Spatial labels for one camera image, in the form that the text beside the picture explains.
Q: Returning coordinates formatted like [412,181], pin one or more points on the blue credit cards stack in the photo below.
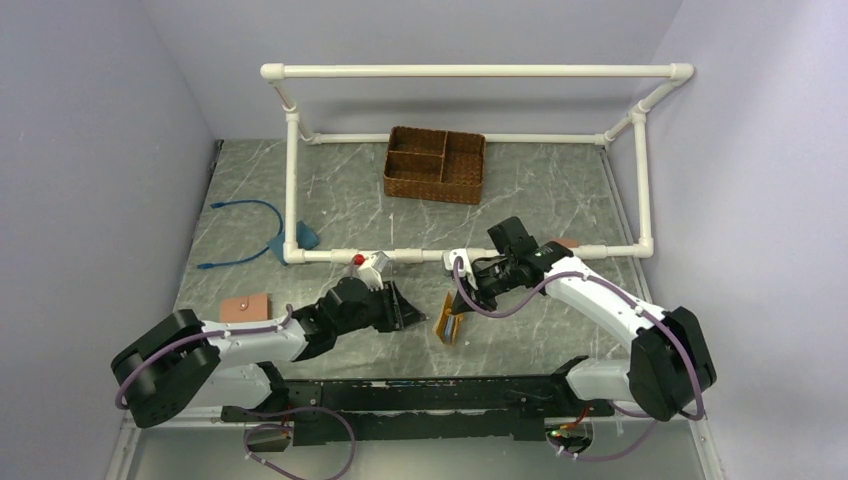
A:
[450,329]

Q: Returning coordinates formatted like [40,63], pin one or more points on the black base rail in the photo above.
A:
[520,407]

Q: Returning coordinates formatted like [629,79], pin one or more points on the teal blue pouch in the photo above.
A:
[306,239]

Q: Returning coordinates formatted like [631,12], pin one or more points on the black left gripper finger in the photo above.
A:
[392,296]
[404,316]

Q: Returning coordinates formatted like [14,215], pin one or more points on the orange card holder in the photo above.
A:
[444,312]

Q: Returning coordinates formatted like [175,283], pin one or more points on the brown woven wicker basket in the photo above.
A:
[434,165]

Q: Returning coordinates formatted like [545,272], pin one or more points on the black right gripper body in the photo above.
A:
[494,279]

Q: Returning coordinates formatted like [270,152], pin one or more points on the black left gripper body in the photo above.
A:
[375,312]

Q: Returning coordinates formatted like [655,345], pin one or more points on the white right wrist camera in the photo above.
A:
[462,260]

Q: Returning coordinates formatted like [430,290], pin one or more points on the white PVC pipe frame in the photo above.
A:
[672,76]

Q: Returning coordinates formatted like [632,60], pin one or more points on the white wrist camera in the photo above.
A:
[462,260]
[370,270]

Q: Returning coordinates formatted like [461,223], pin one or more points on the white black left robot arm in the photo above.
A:
[184,362]

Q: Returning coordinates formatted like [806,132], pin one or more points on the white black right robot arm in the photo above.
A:
[668,367]

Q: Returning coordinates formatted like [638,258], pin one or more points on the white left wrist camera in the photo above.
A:
[370,270]

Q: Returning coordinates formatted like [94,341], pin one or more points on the aluminium extrusion frame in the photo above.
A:
[395,445]

